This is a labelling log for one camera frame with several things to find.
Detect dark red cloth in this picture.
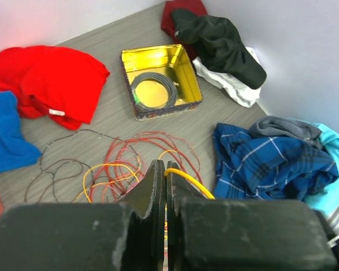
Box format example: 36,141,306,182
160,0,207,60

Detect black cloth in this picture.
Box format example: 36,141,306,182
175,15,267,89

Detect blue plaid cloth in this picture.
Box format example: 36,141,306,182
212,123,333,201

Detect cyan cloth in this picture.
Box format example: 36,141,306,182
305,122,339,217

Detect white cloth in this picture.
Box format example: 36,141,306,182
192,46,267,108

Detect brown wire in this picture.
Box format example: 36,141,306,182
24,129,144,204

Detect red wire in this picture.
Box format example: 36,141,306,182
89,131,203,204

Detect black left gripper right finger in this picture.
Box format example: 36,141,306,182
166,162,338,270

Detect royal blue cloth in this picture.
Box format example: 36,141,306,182
0,91,41,173

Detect grey coiled cable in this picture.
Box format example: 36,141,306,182
131,72,178,112

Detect dark grey cloth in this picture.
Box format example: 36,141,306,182
248,116,323,150

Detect gold tin box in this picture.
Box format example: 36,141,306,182
120,44,203,121

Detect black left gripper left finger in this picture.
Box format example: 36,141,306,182
0,160,166,270

